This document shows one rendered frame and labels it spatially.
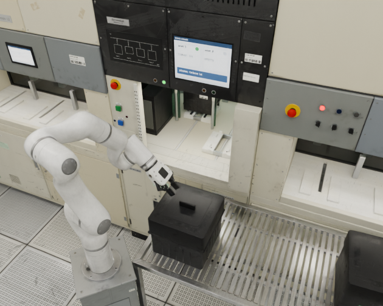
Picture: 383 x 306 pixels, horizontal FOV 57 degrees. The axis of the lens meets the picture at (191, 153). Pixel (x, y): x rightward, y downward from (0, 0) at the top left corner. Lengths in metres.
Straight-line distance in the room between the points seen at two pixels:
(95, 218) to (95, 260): 0.31
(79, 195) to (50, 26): 1.05
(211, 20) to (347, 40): 0.55
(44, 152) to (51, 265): 1.74
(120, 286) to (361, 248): 1.10
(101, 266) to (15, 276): 1.27
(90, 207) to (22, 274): 1.55
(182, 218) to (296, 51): 0.89
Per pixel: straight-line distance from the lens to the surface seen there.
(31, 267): 2.97
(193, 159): 2.20
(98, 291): 1.81
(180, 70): 1.77
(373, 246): 1.76
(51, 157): 1.24
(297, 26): 1.55
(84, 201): 1.46
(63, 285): 2.80
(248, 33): 1.59
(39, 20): 2.18
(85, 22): 1.98
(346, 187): 2.20
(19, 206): 3.44
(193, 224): 1.65
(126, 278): 1.81
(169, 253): 1.82
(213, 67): 1.69
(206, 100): 2.43
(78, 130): 1.31
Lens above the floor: 2.28
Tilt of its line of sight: 39 degrees down
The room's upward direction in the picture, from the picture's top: straight up
